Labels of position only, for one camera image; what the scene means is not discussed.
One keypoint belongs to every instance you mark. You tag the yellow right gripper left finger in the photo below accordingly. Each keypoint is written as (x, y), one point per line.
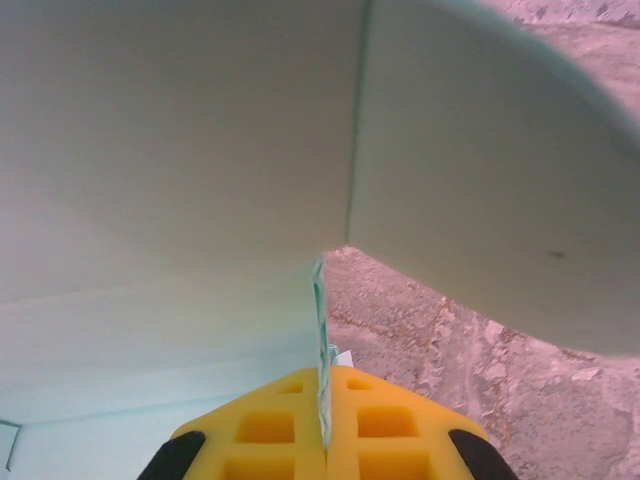
(300, 450)

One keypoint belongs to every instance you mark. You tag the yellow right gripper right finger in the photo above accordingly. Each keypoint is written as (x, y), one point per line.
(345, 450)

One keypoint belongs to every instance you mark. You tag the teal paper box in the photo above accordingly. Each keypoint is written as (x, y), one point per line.
(200, 150)

